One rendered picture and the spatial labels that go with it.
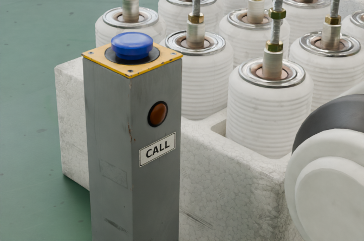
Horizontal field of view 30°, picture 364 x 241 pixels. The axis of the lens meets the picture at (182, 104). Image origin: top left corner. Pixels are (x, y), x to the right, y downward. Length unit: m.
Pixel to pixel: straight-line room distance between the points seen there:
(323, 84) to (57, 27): 0.87
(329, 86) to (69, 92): 0.35
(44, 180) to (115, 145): 0.38
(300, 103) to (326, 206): 0.29
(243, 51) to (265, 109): 0.17
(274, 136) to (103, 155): 0.19
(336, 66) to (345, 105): 0.34
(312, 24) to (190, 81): 0.24
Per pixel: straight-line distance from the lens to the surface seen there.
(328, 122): 0.49
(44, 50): 1.46
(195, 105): 0.83
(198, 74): 0.81
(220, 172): 0.77
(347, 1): 1.27
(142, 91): 0.63
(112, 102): 0.64
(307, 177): 0.48
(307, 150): 0.48
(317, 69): 0.83
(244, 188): 0.76
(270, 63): 0.76
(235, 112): 0.76
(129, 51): 0.63
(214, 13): 0.97
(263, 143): 0.76
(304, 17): 0.98
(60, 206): 0.98
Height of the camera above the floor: 0.58
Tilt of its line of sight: 28 degrees down
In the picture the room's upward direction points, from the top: 1 degrees clockwise
